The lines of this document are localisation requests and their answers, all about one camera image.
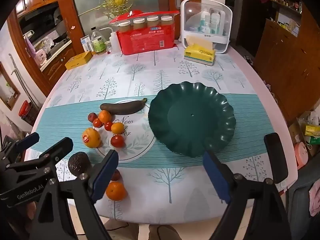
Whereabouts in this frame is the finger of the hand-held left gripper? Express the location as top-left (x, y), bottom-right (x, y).
top-left (6, 137), bottom-right (74, 180)
top-left (0, 132), bottom-right (40, 161)

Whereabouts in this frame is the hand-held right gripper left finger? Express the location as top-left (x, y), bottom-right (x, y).
top-left (30, 149), bottom-right (119, 240)

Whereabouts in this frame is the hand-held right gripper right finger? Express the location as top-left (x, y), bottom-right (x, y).
top-left (202, 151), bottom-right (293, 240)

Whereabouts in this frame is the small tangerine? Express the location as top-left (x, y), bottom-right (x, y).
top-left (105, 181), bottom-right (126, 201)
top-left (98, 110), bottom-right (112, 123)
top-left (111, 122), bottom-right (125, 134)

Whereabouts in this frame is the dark avocado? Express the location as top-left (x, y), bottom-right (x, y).
top-left (68, 151), bottom-right (90, 176)

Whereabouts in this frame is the large orange with sticker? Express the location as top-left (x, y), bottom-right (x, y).
top-left (83, 127), bottom-right (102, 148)

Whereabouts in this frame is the dark green scalloped plate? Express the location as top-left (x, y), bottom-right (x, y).
top-left (148, 81), bottom-right (237, 158)

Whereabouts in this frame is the overripe dark banana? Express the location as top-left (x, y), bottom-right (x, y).
top-left (100, 98), bottom-right (148, 115)

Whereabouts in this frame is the red basket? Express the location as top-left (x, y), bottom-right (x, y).
top-left (19, 100), bottom-right (32, 117)

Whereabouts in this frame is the tree print tablecloth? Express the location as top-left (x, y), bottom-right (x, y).
top-left (24, 40), bottom-right (298, 224)

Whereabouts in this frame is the wooden kitchen base cabinet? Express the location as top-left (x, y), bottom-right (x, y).
top-left (40, 39), bottom-right (77, 80)

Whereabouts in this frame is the grey chair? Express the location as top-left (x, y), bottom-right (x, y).
top-left (287, 170), bottom-right (320, 233)

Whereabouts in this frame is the pink round container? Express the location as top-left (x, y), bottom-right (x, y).
top-left (294, 141), bottom-right (309, 170)

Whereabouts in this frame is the yellow cardboard box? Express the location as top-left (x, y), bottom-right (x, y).
top-left (65, 51), bottom-right (92, 70)

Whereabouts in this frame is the pink cloth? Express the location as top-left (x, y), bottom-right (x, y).
top-left (309, 180), bottom-right (320, 217)

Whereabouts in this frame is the yellow green packet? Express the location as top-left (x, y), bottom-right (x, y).
top-left (301, 124), bottom-right (320, 137)

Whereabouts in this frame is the white and blue carton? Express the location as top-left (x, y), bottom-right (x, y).
top-left (80, 36), bottom-right (91, 53)

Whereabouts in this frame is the glass bottle green label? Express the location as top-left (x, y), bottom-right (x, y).
top-left (90, 27), bottom-right (107, 55)

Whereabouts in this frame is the white squeeze bottle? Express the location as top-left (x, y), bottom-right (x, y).
top-left (99, 26), bottom-right (121, 53)

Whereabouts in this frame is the yellow tissue pack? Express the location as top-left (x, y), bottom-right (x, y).
top-left (184, 38), bottom-right (216, 67)

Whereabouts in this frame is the brown wooden cabinet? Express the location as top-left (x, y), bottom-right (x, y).
top-left (254, 19), bottom-right (320, 123)

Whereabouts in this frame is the red plastic package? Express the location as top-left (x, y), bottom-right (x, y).
top-left (109, 9), bottom-right (180, 55)

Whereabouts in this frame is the white lidded jar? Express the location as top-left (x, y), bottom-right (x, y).
top-left (160, 15), bottom-right (174, 27)
top-left (132, 17), bottom-right (146, 30)
top-left (146, 15), bottom-right (160, 28)
top-left (117, 20), bottom-right (132, 33)

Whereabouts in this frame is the white storage box clear door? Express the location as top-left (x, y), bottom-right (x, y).
top-left (180, 0), bottom-right (233, 55)

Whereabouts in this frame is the white skincare bottle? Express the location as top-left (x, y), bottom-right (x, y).
top-left (200, 9), bottom-right (212, 33)
top-left (210, 9), bottom-right (222, 34)

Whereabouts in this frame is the cluttered wooden shelf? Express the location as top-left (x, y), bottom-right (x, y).
top-left (270, 0), bottom-right (304, 38)

